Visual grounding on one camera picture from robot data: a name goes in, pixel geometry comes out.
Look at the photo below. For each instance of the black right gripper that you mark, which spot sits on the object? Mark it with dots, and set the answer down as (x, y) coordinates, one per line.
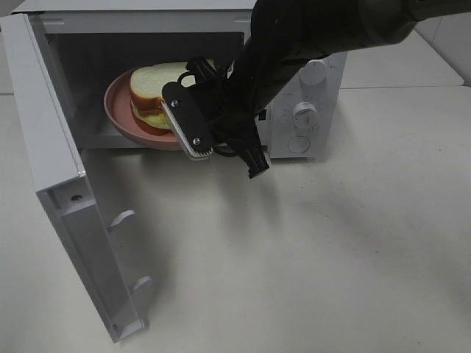
(230, 122)

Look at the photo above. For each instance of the round door release button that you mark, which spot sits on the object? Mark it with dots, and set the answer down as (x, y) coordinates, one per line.
(299, 144)

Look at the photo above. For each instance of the white bread sandwich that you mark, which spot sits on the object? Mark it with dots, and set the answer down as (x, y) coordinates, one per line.
(146, 84)

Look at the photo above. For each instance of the pink round plate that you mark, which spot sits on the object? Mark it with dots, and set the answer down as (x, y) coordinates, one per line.
(117, 105)

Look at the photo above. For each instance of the white upper power knob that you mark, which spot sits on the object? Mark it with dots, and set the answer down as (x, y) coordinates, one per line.
(313, 73)

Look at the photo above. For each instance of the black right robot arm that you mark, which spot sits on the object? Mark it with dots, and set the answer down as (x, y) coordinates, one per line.
(285, 36)

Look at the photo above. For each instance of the white timer knob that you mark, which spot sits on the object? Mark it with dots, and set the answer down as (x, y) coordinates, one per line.
(304, 115)

